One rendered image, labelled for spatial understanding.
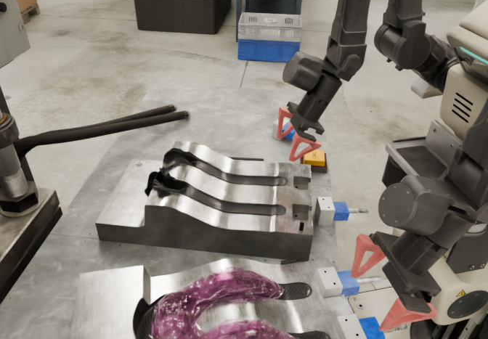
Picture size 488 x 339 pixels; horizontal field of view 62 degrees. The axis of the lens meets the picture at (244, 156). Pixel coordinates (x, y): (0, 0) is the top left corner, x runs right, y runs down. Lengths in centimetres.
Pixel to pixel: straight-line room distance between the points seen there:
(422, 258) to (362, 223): 168
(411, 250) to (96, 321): 52
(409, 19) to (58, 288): 92
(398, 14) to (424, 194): 47
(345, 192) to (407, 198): 193
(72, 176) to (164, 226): 175
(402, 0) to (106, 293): 79
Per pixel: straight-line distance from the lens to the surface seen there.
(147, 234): 98
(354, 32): 87
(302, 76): 86
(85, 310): 79
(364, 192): 250
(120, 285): 81
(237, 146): 132
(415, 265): 62
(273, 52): 405
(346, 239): 218
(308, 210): 99
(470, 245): 89
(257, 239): 93
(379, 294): 164
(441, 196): 55
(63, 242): 108
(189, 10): 477
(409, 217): 53
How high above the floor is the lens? 154
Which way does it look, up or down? 35 degrees down
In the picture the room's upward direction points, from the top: 2 degrees clockwise
